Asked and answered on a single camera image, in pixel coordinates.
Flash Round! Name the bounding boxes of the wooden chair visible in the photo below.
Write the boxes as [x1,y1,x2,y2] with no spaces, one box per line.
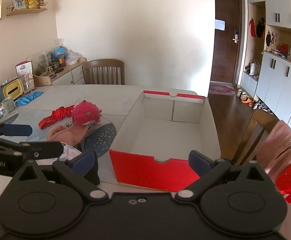
[82,59,125,85]
[232,109,279,165]

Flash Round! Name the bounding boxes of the red knotted cloth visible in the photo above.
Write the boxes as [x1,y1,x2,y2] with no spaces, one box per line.
[38,105,74,129]

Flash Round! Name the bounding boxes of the brown entrance door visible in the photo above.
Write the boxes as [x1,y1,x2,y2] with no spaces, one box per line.
[211,0,242,83]

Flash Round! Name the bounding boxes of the far wooden chair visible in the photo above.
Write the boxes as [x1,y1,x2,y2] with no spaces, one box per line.
[82,59,125,85]

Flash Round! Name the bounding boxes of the pink fleece cloth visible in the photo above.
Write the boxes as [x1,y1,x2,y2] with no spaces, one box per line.
[46,125,92,146]

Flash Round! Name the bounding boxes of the white tall cabinet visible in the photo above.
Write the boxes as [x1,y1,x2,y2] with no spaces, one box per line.
[242,0,291,123]

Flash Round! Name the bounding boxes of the blue gloves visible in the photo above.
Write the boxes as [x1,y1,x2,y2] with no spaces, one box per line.
[15,91,43,106]

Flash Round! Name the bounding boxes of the white red cardboard box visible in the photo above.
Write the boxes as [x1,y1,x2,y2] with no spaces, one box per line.
[109,90,221,192]

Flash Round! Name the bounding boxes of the shoes on floor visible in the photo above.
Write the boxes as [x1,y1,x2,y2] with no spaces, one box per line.
[237,89,256,107]

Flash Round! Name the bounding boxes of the globe toy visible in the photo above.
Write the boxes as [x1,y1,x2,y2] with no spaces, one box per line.
[52,47,66,60]

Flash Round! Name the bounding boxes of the near wooden chair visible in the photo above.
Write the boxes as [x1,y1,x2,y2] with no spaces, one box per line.
[232,109,279,165]

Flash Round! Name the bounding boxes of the green mug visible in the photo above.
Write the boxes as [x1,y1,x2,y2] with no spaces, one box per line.
[1,96,15,113]

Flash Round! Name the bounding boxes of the red doormat rug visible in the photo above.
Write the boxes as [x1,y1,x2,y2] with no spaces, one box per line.
[209,81,237,96]

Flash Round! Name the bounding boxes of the pink dragonfruit plush toy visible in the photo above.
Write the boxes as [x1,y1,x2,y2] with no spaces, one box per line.
[72,101,101,126]

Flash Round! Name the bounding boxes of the white sideboard cabinet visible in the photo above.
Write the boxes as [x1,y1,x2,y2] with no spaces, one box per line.
[33,57,87,87]

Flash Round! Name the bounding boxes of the green tissue box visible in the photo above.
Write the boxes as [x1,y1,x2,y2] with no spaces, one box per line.
[0,77,24,102]

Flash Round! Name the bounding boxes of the pink scarf on chair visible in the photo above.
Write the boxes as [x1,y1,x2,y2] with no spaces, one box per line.
[254,120,291,182]

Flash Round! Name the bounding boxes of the wall shelf with ornaments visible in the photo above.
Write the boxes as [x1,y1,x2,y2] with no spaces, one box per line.
[7,0,47,16]

